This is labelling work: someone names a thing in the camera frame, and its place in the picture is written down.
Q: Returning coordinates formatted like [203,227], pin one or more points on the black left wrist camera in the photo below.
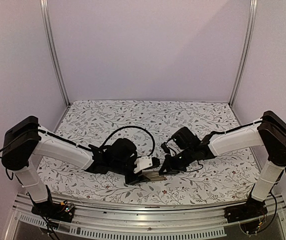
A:
[124,150]

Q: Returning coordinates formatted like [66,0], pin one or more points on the left aluminium frame post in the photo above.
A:
[53,52]

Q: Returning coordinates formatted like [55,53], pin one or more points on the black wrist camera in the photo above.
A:
[184,138]
[124,150]

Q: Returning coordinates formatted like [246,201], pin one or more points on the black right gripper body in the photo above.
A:
[180,163]

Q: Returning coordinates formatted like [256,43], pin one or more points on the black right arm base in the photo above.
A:
[251,215]

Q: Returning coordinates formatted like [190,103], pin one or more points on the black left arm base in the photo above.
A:
[63,211]

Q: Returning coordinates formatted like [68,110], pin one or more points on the aluminium frame post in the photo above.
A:
[53,52]
[245,51]

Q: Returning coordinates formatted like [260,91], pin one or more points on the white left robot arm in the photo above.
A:
[28,138]

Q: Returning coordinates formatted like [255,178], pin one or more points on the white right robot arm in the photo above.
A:
[267,132]

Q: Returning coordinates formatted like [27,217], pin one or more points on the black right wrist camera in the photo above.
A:
[184,138]

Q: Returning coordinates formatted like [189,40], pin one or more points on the right aluminium frame post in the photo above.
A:
[245,51]

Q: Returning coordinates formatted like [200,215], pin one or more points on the white remote control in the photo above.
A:
[153,176]

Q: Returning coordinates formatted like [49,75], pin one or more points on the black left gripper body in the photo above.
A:
[117,167]

